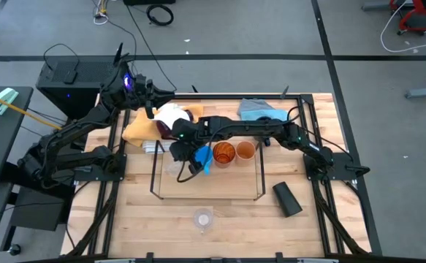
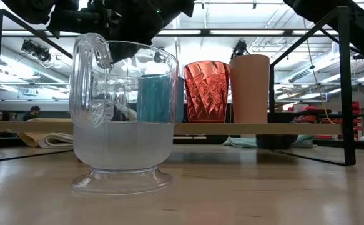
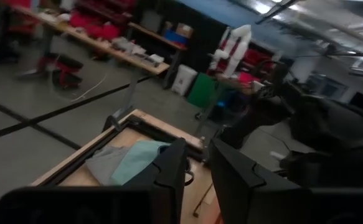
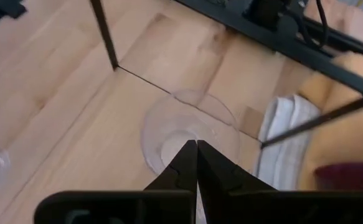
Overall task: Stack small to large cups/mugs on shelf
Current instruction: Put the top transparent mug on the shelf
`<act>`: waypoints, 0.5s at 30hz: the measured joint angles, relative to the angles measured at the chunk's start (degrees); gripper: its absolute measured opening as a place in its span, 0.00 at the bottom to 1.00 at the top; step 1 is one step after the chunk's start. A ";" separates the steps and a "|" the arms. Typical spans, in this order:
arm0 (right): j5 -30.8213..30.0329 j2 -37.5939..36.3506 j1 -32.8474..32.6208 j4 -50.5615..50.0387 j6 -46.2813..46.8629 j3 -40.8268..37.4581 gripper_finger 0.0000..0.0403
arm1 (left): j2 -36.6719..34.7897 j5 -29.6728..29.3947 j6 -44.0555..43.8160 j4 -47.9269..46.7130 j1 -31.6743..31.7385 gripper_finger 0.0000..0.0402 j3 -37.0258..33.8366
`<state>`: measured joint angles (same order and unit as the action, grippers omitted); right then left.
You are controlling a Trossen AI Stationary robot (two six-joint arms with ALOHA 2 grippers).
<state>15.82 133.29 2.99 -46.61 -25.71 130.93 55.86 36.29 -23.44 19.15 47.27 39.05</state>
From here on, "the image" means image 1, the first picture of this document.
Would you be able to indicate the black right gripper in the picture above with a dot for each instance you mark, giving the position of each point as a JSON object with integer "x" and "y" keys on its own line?
{"x": 183, "y": 151}

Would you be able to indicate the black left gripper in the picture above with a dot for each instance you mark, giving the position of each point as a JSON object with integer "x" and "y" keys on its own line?
{"x": 128, "y": 91}

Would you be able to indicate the blue plastic mug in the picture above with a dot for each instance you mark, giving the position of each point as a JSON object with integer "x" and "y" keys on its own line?
{"x": 207, "y": 155}

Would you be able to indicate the clear glass cup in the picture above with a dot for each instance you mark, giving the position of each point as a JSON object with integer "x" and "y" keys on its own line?
{"x": 172, "y": 168}

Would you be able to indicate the clear acrylic tray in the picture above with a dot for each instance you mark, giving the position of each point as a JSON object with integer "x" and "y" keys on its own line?
{"x": 216, "y": 184}

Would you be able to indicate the purple translucent tumbler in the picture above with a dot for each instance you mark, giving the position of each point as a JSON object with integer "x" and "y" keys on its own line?
{"x": 163, "y": 129}

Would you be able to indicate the orange translucent tumbler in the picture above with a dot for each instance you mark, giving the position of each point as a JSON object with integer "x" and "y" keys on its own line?
{"x": 224, "y": 153}

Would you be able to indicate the small clear glass mug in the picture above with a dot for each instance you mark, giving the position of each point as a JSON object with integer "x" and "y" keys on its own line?
{"x": 203, "y": 219}

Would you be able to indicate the peach plastic cup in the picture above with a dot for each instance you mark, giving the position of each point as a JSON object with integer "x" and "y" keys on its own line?
{"x": 245, "y": 150}

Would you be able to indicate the tall black tumbler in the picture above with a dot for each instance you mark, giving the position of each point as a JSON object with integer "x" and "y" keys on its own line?
{"x": 287, "y": 200}

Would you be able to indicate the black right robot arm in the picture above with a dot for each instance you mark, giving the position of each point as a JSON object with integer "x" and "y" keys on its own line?
{"x": 253, "y": 128}

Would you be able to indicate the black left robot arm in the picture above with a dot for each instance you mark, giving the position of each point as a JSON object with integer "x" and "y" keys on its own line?
{"x": 74, "y": 128}

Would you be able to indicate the yellow cloth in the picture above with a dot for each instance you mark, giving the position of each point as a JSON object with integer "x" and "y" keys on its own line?
{"x": 139, "y": 129}

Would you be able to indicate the black wifi antenna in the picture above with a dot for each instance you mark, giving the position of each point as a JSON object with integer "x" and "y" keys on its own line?
{"x": 118, "y": 53}

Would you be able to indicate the light blue cloth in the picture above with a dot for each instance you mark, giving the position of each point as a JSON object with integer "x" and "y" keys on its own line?
{"x": 249, "y": 115}

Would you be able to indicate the grey cloth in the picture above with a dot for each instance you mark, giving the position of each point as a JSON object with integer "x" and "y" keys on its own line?
{"x": 251, "y": 104}

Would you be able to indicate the black computer tower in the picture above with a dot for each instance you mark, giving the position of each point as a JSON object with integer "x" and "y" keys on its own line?
{"x": 74, "y": 73}

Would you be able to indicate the small black box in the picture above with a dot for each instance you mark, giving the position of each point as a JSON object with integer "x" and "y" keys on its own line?
{"x": 70, "y": 76}

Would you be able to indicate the mint green stapler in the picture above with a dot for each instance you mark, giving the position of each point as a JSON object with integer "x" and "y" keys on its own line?
{"x": 6, "y": 95}

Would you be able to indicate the black desk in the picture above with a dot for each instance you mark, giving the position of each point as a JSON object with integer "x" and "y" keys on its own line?
{"x": 4, "y": 146}

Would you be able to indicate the black cabinet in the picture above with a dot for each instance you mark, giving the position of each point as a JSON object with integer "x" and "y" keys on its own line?
{"x": 37, "y": 212}

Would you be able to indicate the black caster wheel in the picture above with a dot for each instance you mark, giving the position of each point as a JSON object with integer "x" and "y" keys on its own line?
{"x": 14, "y": 250}

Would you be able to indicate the black aluminium table frame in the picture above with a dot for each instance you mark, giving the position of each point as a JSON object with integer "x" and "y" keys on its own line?
{"x": 234, "y": 97}

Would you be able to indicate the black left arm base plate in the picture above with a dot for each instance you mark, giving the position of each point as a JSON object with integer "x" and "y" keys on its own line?
{"x": 88, "y": 175}

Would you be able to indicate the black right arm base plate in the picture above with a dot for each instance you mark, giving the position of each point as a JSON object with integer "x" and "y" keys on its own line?
{"x": 358, "y": 170}

